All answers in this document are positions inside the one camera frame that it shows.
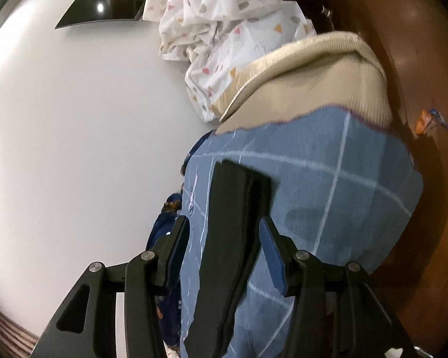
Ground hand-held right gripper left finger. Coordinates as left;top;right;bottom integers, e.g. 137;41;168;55
30;215;191;358

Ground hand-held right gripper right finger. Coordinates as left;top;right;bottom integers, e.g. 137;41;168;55
259;215;423;358

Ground orange wrapper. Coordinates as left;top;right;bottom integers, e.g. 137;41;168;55
414;108;448;137

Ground wooden slatted panel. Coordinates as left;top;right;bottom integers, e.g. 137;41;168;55
0;302;40;358

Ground black pants with orange lining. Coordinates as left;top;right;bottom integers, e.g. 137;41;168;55
183;158;273;358

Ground navy floral cloth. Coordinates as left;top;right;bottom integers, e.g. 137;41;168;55
145;192;184;352

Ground blue checked blanket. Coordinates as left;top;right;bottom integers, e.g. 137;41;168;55
177;104;424;358

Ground white cloth with triangle print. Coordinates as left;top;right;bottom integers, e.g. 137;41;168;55
142;0;318;122

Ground beige ribbed cloth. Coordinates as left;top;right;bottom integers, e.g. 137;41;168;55
211;30;394;135

